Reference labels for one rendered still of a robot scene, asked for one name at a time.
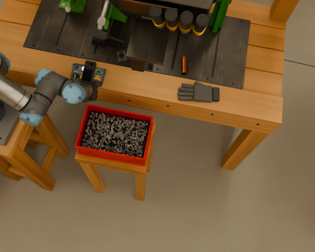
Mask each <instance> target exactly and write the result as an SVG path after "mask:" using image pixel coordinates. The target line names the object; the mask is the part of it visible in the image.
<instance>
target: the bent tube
mask: <svg viewBox="0 0 315 252"><path fill-rule="evenodd" d="M110 5H111V2H110V1H109V0H105V2H104V5H103V8H102V12H101V15H100V17H105V18H106V19H107V15H108V12H109V9H110ZM97 29H99V30H102V31H103V29H104V26H100V25H97Z"/></svg>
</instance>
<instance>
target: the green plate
mask: <svg viewBox="0 0 315 252"><path fill-rule="evenodd" d="M110 18H113V19H115V20H118V21H121V22H124V23H126V21H127V18H128V16H125V15H124V14H123V13H122V12H120V11H119V10H118V9H117V8H116V7H115V6H114V5H113V4H111V6H110V9H109V13H108V17H107V21H110Z"/></svg>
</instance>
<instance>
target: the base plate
mask: <svg viewBox="0 0 315 252"><path fill-rule="evenodd" d="M60 2H61V0H41V2H40V5H39V7H38V10H37V12H36V15H35V17H34V20H33V22H32V25H31V27H30V29H29V32H28V34H27V37H26V39H25V42H24V44H23V47H24V48H30V49H35V50H40V51H45V52H50V53H55V54H60V55H66V56H71V57H76V58H81V59H86V60H91V61H97V62H102V63H107V64H112V65H117V66H122V67H127V68H132V63H131V59H129V60H123V61H118V55H117V51H124V50H125V56H126V54H127V51H128V47H129V43H130V40H131V36H132V32H133V29H134V25H135V18H130V20H126V23H125V22H122V21H119V20H116V19H113V22H112V25H111V28H110V31H109V36H110V37H113V38H116V39H119V40H122V41H124V43H123V46H122V48H121V49H120V48H115V47H110V46H105V48H102V47H103V46H101V45H96V44H92V40H93V32H94V29H95V28H96V25H97V23H98V19H99V17H100V16H101V13H102V10H103V9H102V5H103V3H105V0H87V3H86V6H85V9H84V12H83V13H78V12H73V11H70V12H66V10H63V9H59V4H60ZM207 16H208V18H209V22H210V19H211V16H212V13H210V12H209V13H208V14H207ZM209 22H208V24H207V26H206V27H205V31H204V32H203V34H202V35H200V36H195V35H193V33H192V34H190V33H187V34H183V33H181V32H180V31H170V36H169V40H168V45H167V49H166V54H165V58H164V63H163V65H159V64H153V67H152V69H148V65H149V63H148V62H145V68H144V71H148V72H153V73H158V74H164V75H169V76H174V77H179V78H184V79H189V80H194V81H200V82H205V83H210V84H215V85H220V86H225V87H230V88H236V89H241V90H242V89H243V85H244V76H245V67H246V59H247V50H248V42H249V33H250V25H251V21H250V20H247V19H242V18H237V17H231V16H225V18H224V22H223V25H222V28H219V27H218V29H217V32H216V33H214V32H212V31H213V26H209ZM182 57H186V74H182Z"/></svg>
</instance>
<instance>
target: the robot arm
mask: <svg viewBox="0 0 315 252"><path fill-rule="evenodd" d="M96 66H97V63H96V62H94V61H89V60H86V61H85V64H84V68H83V72H82V76H81V80H80V81H79V82H75V81H73V80H71V79H68V78H66V77H64V76H62V75H60V74H58V73H56V72H54V71H51V70H49V69H46V68H42V69H41V70H40V71H39V72H38V73H37V75H36V77H35V81H34V83H35V85H36V86H37V88H36V90H35V91H34V93H33V94H30V93H29V92H28V91H26V90H25V89H23V88H22V87H20V86H19V85H18V84H16V83H15V82H13V81H12V80H10V79H9V78H7V77H6V76H5V75H6V74H7V73H8V71H9V69H10V67H11V64H10V61H9V59H8V58H7V57H5V55H4V54H3V53H1V52H0V121H1V120H2V119H3V118H4V116H5V113H6V107H5V104H4V103H3V101H4V102H5V103H7V104H8V105H10V106H12V107H13V108H15V109H16V110H18V111H19V112H20V115H19V118H20V119H21V120H22V121H23V122H24V123H26V124H28V125H30V126H34V127H36V126H38V125H39V124H40V122H41V121H42V119H43V118H44V116H45V114H46V113H47V111H48V109H49V107H50V106H51V104H52V102H53V101H54V99H55V97H56V96H57V95H58V96H60V97H62V98H64V100H65V101H66V102H67V103H69V104H79V103H81V102H84V103H87V102H88V101H89V102H90V101H93V102H94V101H96V100H97V97H98V89H99V87H101V86H102V82H101V81H99V80H97V79H93V78H94V74H95V70H96Z"/></svg>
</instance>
